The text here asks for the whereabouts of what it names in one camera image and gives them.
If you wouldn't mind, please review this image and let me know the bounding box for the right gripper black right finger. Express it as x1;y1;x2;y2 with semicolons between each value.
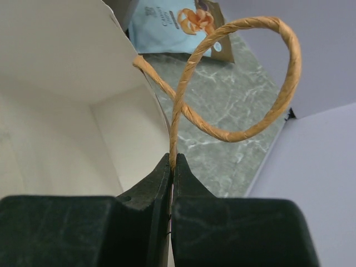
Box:
171;154;319;266

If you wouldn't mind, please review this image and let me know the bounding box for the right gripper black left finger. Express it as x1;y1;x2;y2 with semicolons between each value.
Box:
1;155;171;266

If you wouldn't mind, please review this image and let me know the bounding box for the brown paper takeout bag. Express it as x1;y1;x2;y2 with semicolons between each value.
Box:
1;1;301;197

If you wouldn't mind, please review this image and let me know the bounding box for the light blue nut bag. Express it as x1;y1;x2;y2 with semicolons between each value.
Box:
128;0;225;54

